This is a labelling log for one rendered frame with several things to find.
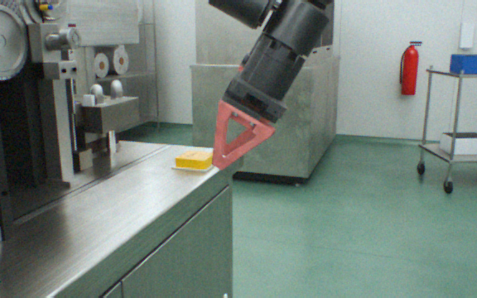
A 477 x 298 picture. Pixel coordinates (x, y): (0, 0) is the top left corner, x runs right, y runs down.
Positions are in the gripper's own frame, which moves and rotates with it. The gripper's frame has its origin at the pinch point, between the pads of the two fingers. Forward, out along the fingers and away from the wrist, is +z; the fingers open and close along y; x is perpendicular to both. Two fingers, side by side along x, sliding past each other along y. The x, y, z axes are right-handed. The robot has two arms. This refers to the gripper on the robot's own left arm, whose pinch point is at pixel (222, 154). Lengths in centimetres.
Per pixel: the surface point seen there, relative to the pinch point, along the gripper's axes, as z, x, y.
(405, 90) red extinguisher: -37, 156, -433
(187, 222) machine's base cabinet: 25.1, 2.9, -33.8
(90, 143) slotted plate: 27, -25, -50
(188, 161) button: 16.4, -2.9, -42.4
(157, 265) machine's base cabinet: 29.4, 1.3, -21.0
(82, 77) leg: 34, -54, -125
